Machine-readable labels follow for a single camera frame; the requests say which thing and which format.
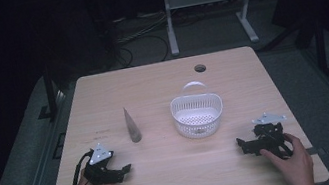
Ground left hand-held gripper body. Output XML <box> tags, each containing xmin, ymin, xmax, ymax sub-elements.
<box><xmin>78</xmin><ymin>139</ymin><xmax>127</xmax><ymax>185</ymax></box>

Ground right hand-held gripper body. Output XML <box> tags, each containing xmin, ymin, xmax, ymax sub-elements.
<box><xmin>249</xmin><ymin>109</ymin><xmax>295</xmax><ymax>164</ymax></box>

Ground person's right hand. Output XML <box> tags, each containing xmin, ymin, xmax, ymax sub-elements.
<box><xmin>257</xmin><ymin>128</ymin><xmax>318</xmax><ymax>185</ymax></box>

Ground grey cone-shaped object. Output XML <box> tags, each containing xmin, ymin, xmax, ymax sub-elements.
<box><xmin>121</xmin><ymin>104</ymin><xmax>144</xmax><ymax>145</ymax></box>

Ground grey tape strip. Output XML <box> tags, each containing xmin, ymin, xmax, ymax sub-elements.
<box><xmin>306</xmin><ymin>145</ymin><xmax>327</xmax><ymax>158</ymax></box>

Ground white plastic basket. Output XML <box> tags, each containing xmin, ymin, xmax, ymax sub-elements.
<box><xmin>166</xmin><ymin>76</ymin><xmax>229</xmax><ymax>143</ymax></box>

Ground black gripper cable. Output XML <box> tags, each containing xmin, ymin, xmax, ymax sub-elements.
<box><xmin>61</xmin><ymin>148</ymin><xmax>100</xmax><ymax>185</ymax></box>

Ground round table cable hole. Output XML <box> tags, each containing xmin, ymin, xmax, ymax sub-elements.
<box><xmin>192</xmin><ymin>62</ymin><xmax>208</xmax><ymax>74</ymax></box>

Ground black metal post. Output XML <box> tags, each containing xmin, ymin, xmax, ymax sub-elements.
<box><xmin>309</xmin><ymin>14</ymin><xmax>329</xmax><ymax>79</ymax></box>
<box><xmin>29</xmin><ymin>62</ymin><xmax>61</xmax><ymax>122</ymax></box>

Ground bundle of floor cables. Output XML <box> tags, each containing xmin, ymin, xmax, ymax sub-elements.
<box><xmin>109</xmin><ymin>9</ymin><xmax>175</xmax><ymax>70</ymax></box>

